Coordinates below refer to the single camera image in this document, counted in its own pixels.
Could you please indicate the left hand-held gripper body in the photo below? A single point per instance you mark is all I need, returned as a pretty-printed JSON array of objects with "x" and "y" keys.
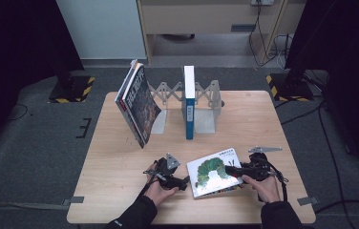
[{"x": 164, "y": 170}]

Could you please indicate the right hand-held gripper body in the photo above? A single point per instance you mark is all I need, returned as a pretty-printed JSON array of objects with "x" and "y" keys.
[{"x": 258, "y": 168}]

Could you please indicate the white picture book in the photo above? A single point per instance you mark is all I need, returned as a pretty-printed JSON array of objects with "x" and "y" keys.
[{"x": 212, "y": 183}]

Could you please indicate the grey expandable metal book rack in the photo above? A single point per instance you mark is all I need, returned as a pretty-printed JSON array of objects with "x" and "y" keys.
[{"x": 204, "y": 122}]

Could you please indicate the blue book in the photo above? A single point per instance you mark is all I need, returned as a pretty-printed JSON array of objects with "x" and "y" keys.
[{"x": 189, "y": 117}]

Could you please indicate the dark cover magazine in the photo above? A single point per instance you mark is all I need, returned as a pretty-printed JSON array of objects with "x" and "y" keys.
[{"x": 142, "y": 105}]

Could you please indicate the person's left hand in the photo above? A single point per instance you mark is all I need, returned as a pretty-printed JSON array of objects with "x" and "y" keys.
[{"x": 158, "y": 194}]

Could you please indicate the person's right hand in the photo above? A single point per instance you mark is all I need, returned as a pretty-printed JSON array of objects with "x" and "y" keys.
[{"x": 265, "y": 191}]

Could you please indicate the grey tape piece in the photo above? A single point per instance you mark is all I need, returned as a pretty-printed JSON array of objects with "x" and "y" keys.
[
  {"x": 308, "y": 200},
  {"x": 74, "y": 200}
]

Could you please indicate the striped black yellow stand base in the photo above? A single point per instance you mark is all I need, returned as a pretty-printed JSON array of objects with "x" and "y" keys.
[
  {"x": 290, "y": 91},
  {"x": 75, "y": 92}
]

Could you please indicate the black tape floor mark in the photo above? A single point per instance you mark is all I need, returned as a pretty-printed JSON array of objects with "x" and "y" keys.
[{"x": 87, "y": 127}]

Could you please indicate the black stand pole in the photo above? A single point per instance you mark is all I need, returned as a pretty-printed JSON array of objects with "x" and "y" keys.
[
  {"x": 64, "y": 78},
  {"x": 295, "y": 74}
]

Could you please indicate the black curtain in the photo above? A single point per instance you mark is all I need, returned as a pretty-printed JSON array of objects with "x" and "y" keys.
[
  {"x": 352, "y": 47},
  {"x": 12, "y": 47}
]

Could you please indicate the white cabinet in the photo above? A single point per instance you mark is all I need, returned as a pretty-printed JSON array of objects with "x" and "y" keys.
[{"x": 104, "y": 28}]

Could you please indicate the light wooden desk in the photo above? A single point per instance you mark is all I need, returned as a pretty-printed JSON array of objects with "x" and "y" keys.
[{"x": 200, "y": 16}]

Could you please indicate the white power strip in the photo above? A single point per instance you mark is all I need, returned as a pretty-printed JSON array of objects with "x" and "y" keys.
[{"x": 263, "y": 2}]

